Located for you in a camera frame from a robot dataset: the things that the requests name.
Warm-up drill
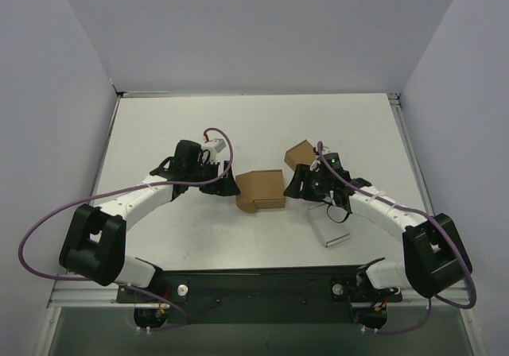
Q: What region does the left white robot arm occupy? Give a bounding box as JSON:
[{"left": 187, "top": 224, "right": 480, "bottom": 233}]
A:
[{"left": 59, "top": 138, "right": 240, "bottom": 302}]

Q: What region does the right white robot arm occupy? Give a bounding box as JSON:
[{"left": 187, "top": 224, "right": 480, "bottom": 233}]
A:
[{"left": 284, "top": 153, "right": 472, "bottom": 298}]

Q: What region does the folded brown cardboard box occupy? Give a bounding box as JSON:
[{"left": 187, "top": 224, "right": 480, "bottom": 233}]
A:
[{"left": 284, "top": 140, "right": 316, "bottom": 171}]

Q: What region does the grey metal block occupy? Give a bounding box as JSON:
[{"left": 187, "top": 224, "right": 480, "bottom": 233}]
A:
[{"left": 306, "top": 203, "right": 351, "bottom": 248}]

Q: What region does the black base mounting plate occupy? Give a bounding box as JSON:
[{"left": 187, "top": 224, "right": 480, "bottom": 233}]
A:
[{"left": 116, "top": 265, "right": 402, "bottom": 328}]

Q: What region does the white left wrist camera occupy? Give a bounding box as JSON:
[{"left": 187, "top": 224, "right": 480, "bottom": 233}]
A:
[{"left": 200, "top": 131, "right": 226, "bottom": 164}]

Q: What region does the aluminium frame rail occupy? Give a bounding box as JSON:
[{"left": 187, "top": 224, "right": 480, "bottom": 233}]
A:
[{"left": 387, "top": 92, "right": 477, "bottom": 310}]

